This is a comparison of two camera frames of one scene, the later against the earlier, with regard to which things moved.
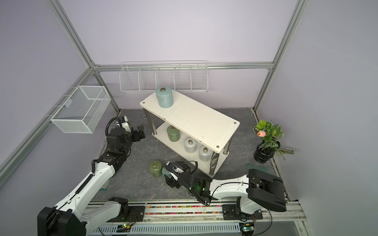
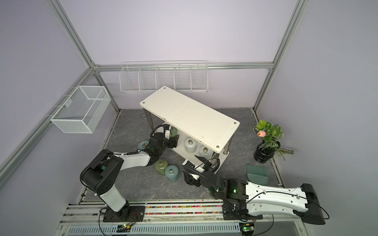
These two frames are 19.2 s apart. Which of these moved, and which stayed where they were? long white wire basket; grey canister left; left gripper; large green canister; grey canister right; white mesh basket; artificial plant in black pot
Moved: large green canister; left gripper
Stayed: long white wire basket; grey canister right; artificial plant in black pot; white mesh basket; grey canister left
